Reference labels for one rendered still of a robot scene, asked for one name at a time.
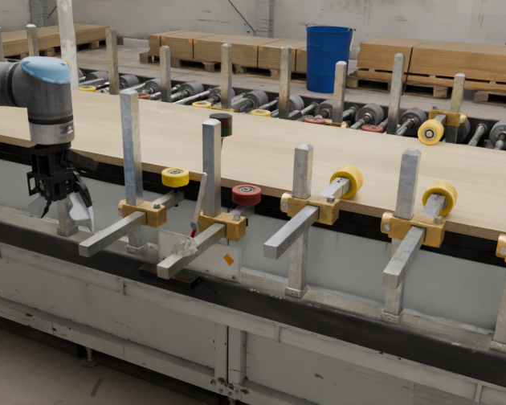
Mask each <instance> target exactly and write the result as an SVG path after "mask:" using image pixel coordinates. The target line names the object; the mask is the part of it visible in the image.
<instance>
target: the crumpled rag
mask: <svg viewBox="0 0 506 405"><path fill-rule="evenodd" d="M197 246H198V244H197V243H195V240H194V238H192V237H190V236H189V237H188V238H187V239H184V240H182V239H181V240H179V241H178V242H177V243H175V245H174V247H171V248H169V249H167V251H168V252H169V254H172V255H176V254H179V253H180V254H182V255H183V256H184V257H186V256H190V255H191V254H194V253H195V252H196V251H197V250H198V249H196V247H197Z"/></svg>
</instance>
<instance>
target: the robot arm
mask: <svg viewBox="0 0 506 405"><path fill-rule="evenodd" d="M0 106H5V107H16V108H27V116H28V122H29V130H30V137H31V141H32V142H34V143H35V144H36V145H34V146H31V147H29V148H30V155H31V168H32V171H31V172H28V173H27V184H28V190H29V196H32V195H33V194H37V193H38V192H39V196H38V198H36V199H35V200H33V201H32V202H30V204H29V205H28V208H29V209H32V208H39V217H40V218H43V216H44V215H45V214H46V213H47V212H48V211H49V206H50V205H51V201H53V202H56V201H58V200H59V201H60V200H62V199H65V198H66V197H67V195H68V194H70V195H69V199H70V202H71V204H72V209H71V210H70V212H69V215H70V217H71V219H72V220H74V221H78V220H86V223H87V225H88V227H89V229H90V231H91V232H93V231H94V230H95V228H94V214H93V209H92V200H91V196H90V194H89V191H88V188H87V186H86V185H85V183H84V181H83V180H82V179H81V177H80V176H79V173H78V172H77V171H76V169H75V168H77V169H78V170H79V171H82V172H84V173H90V172H93V173H95V172H96V169H97V166H98V162H96V161H93V160H94V159H92V158H90V157H85V156H83V155H81V154H79V153H77V152H74V151H72V150H70V148H71V141H72V140H74V139H75V126H74V118H73V108H72V99H71V77H70V74H69V67H68V65H67V63H66V62H64V61H63V60H61V59H56V58H51V57H42V56H33V57H26V58H24V59H23V60H22V61H21V63H9V62H0ZM31 178H35V187H34V189H33V190H31V184H30V179H31ZM36 178H37V179H36ZM37 185H38V186H37ZM72 192H75V193H73V194H71V193H72Z"/></svg>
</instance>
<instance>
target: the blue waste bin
mask: <svg viewBox="0 0 506 405"><path fill-rule="evenodd" d="M306 31H307V46H306V48H307V70H306V72H307V90H309V91H311V92H319V93H334V82H335V71H336V63H338V62H339V61H345V62H346V63H347V68H346V77H345V85H346V79H347V73H348V66H349V55H350V51H351V47H352V43H353V39H354V29H353V28H348V27H332V26H314V27H306ZM352 36H353V39H352Z"/></svg>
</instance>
